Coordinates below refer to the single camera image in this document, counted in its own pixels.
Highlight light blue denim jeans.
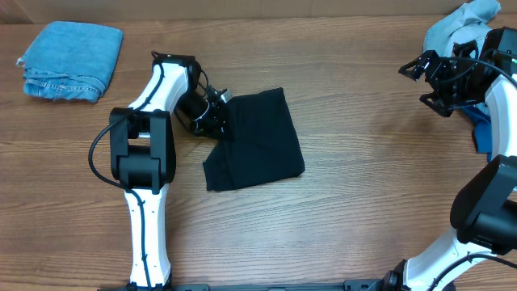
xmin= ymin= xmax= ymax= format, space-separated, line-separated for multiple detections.
xmin=422 ymin=1 xmax=507 ymax=118

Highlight royal blue garment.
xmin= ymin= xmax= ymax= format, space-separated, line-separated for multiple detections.
xmin=461 ymin=106 xmax=492 ymax=162

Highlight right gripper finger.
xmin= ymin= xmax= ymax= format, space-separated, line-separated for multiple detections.
xmin=398 ymin=50 xmax=439 ymax=81
xmin=419 ymin=92 xmax=464 ymax=117

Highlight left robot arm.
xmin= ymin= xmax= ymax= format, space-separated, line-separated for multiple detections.
xmin=110 ymin=53 xmax=233 ymax=290

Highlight folded blue jeans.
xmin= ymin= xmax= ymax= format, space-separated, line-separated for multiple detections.
xmin=16 ymin=21 xmax=124 ymax=103

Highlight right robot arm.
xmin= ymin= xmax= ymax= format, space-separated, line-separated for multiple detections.
xmin=369 ymin=27 xmax=516 ymax=290

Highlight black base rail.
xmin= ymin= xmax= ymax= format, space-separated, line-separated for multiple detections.
xmin=102 ymin=279 xmax=400 ymax=291

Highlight black t-shirt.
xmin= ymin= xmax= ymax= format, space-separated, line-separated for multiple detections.
xmin=203 ymin=87 xmax=305 ymax=192

